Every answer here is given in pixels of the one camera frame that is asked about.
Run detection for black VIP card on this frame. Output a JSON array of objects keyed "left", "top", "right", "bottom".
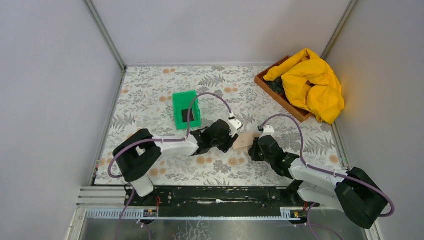
[{"left": 181, "top": 109, "right": 195, "bottom": 123}]

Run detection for green plastic bin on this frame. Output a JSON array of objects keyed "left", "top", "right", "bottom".
[{"left": 172, "top": 90, "right": 202, "bottom": 130}]

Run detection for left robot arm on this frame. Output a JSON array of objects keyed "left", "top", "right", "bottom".
[{"left": 112, "top": 117, "right": 243, "bottom": 206}]

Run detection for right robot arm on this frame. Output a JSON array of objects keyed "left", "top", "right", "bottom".
[{"left": 248, "top": 135, "right": 389, "bottom": 229}]

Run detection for floral table mat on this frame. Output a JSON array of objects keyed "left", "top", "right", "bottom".
[{"left": 93, "top": 66, "right": 341, "bottom": 187}]

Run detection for brown wooden tray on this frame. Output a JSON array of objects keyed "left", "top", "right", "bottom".
[{"left": 254, "top": 55, "right": 313, "bottom": 123}]

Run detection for yellow cloth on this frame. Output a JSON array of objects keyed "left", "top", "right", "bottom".
[{"left": 263, "top": 48, "right": 345, "bottom": 124}]

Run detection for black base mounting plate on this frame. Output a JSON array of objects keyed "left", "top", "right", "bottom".
[{"left": 124, "top": 186, "right": 312, "bottom": 219}]

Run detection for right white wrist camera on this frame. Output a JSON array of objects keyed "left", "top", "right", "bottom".
[{"left": 258, "top": 125, "right": 275, "bottom": 138}]

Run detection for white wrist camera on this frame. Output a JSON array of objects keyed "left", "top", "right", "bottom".
[
  {"left": 227, "top": 113, "right": 243, "bottom": 131},
  {"left": 258, "top": 125, "right": 275, "bottom": 138}
]

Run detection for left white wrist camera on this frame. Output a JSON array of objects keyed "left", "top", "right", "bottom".
[{"left": 227, "top": 113, "right": 243, "bottom": 131}]

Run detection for aluminium frame rails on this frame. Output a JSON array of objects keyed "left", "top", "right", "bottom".
[{"left": 65, "top": 186, "right": 383, "bottom": 240}]

